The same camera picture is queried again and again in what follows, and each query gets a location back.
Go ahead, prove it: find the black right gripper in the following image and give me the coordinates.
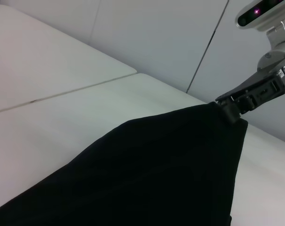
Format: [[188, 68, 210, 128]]
[[214, 70, 285, 124]]

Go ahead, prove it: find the black t-shirt with FREE print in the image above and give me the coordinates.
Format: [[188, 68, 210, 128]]
[[0, 103, 249, 226]]

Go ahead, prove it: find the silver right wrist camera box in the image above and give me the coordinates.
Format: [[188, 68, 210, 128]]
[[235, 0, 285, 45]]

